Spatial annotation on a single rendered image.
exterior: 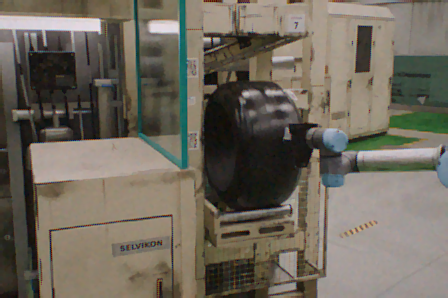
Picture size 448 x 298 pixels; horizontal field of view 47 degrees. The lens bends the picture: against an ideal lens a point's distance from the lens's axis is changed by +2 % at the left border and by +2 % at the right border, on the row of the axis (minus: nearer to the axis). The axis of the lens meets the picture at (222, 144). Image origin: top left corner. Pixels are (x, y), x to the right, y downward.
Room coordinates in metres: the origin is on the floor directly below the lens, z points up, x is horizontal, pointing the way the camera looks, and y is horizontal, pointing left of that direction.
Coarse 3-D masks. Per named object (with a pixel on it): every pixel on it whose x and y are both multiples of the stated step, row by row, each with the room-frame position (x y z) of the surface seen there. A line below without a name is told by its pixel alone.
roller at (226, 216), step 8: (256, 208) 2.03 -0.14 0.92; (264, 208) 2.03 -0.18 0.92; (272, 208) 2.04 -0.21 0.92; (280, 208) 2.05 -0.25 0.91; (288, 208) 2.07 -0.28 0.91; (224, 216) 1.96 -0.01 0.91; (232, 216) 1.97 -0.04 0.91; (240, 216) 1.98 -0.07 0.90; (248, 216) 2.00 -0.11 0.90; (256, 216) 2.01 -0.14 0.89; (264, 216) 2.03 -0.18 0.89; (272, 216) 2.04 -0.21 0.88
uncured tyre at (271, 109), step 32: (224, 96) 2.06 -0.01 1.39; (256, 96) 2.01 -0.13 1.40; (288, 96) 2.06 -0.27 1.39; (224, 128) 2.41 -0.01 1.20; (256, 128) 1.91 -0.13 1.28; (288, 128) 1.95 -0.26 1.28; (224, 160) 2.38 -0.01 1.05; (256, 160) 1.88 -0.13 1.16; (288, 160) 1.93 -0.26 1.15; (224, 192) 2.05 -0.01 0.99; (256, 192) 1.92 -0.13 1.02; (288, 192) 1.99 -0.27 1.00
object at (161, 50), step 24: (144, 0) 1.67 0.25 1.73; (168, 0) 1.40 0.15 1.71; (144, 24) 1.68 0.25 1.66; (168, 24) 1.41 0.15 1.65; (144, 48) 1.69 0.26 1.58; (168, 48) 1.41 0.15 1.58; (144, 72) 1.70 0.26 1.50; (168, 72) 1.42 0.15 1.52; (144, 96) 1.71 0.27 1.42; (168, 96) 1.42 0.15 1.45; (144, 120) 1.73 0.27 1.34; (168, 120) 1.43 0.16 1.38; (168, 144) 1.43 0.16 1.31
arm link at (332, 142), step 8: (320, 128) 1.69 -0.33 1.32; (312, 136) 1.68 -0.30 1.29; (320, 136) 1.64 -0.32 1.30; (328, 136) 1.60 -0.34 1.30; (336, 136) 1.59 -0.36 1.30; (344, 136) 1.60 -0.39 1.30; (320, 144) 1.63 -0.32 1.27; (328, 144) 1.59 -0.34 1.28; (336, 144) 1.59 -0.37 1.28; (344, 144) 1.60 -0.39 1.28; (320, 152) 1.63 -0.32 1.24; (328, 152) 1.61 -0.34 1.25; (336, 152) 1.60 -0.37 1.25
